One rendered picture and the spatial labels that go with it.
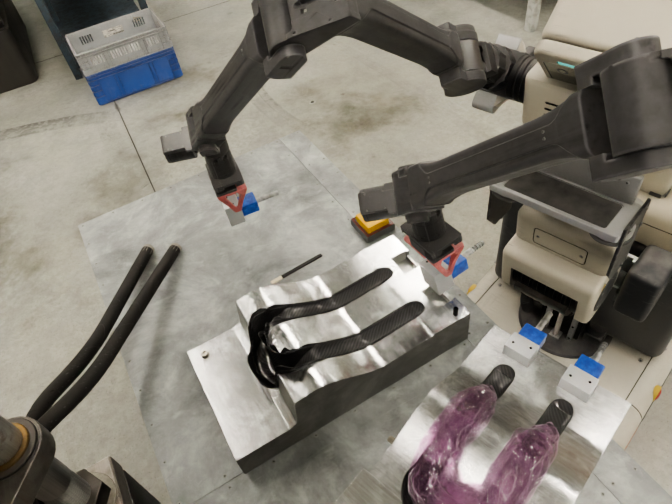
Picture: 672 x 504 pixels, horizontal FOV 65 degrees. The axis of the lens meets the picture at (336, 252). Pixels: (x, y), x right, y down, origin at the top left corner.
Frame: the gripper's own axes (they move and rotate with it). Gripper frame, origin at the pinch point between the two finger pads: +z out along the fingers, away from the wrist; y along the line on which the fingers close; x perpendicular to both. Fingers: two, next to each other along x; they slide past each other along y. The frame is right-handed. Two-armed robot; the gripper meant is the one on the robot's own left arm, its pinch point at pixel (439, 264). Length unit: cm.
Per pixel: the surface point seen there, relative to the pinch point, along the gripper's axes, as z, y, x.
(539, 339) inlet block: 13.9, 16.4, 7.5
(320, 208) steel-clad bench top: 9.6, -47.0, -6.0
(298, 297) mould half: 0.6, -13.9, -24.9
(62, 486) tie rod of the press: -5, -1, -73
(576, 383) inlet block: 13.8, 26.7, 5.6
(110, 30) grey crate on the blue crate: 14, -351, -22
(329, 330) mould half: 3.0, -4.2, -23.6
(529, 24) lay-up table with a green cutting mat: 95, -210, 210
